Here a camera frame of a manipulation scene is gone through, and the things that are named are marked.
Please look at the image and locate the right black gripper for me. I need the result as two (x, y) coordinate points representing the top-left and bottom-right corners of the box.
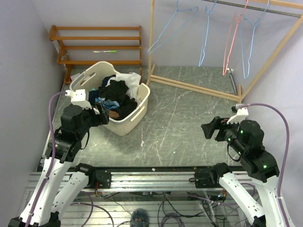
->
(201, 115), (246, 155)

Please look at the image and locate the black t shirt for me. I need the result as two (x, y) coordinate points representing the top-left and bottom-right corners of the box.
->
(92, 81), (137, 121)

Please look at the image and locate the white t shirt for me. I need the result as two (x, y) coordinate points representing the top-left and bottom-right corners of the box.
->
(106, 72), (141, 101)

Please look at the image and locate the blue hanger holding black shirt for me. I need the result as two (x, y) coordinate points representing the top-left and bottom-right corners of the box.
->
(198, 0), (217, 67)

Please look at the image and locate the pink wire hanger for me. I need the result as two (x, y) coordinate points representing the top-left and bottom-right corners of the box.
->
(222, 0), (249, 76)

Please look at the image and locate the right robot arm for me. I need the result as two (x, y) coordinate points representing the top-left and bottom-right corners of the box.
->
(201, 116), (294, 227)

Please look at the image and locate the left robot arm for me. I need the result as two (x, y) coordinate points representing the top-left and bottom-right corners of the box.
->
(9, 103), (110, 227)

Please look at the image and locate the blue hanger right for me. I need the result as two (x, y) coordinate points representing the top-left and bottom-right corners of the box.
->
(239, 0), (270, 79)

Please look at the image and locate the blue hanger far left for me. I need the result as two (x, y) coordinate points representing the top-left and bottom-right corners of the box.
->
(147, 0), (199, 56)

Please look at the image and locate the white laundry basket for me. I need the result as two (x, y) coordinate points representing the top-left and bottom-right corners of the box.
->
(67, 61), (150, 136)

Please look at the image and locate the light wooden clothes rack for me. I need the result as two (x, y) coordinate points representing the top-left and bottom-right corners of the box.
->
(146, 0), (303, 104)

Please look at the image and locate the white paper scrap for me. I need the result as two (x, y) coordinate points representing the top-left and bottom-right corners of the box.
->
(70, 73), (80, 82)

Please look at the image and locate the green white pen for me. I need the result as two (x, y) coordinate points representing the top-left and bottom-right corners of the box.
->
(93, 50), (117, 53)

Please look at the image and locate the brown wooden shoe rack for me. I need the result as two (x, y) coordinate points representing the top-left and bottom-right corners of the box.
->
(48, 25), (143, 85)

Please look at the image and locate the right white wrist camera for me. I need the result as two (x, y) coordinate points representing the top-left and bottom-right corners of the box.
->
(227, 104), (249, 124)

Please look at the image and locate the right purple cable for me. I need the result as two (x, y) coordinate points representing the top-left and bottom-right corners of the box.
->
(236, 103), (290, 227)

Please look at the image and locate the aluminium mounting rail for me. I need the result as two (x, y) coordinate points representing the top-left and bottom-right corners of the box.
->
(25, 166), (275, 192)

